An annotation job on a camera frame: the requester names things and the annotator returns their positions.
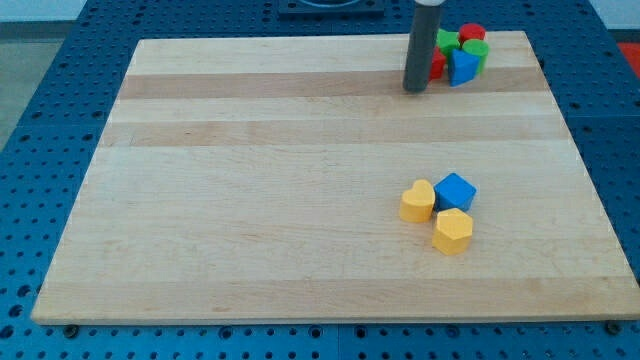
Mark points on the blue cube block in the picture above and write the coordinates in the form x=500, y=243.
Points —
x=454, y=191

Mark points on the blue triangle block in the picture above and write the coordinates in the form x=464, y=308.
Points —
x=462, y=67

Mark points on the wooden board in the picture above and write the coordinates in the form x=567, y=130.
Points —
x=259, y=180

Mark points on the yellow heart block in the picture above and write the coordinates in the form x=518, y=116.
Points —
x=417, y=202

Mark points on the yellow hexagon block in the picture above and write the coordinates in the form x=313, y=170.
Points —
x=453, y=231

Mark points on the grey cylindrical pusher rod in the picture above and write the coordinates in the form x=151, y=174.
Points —
x=421, y=46

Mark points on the red block behind rod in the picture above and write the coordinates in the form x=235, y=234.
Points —
x=438, y=63

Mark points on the green star block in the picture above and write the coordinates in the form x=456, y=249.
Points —
x=447, y=41

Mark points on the green cylinder block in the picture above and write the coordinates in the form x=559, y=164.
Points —
x=478, y=48

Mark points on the red cylinder block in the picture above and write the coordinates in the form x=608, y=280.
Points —
x=469, y=31

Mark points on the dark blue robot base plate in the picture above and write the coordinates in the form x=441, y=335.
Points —
x=331, y=8

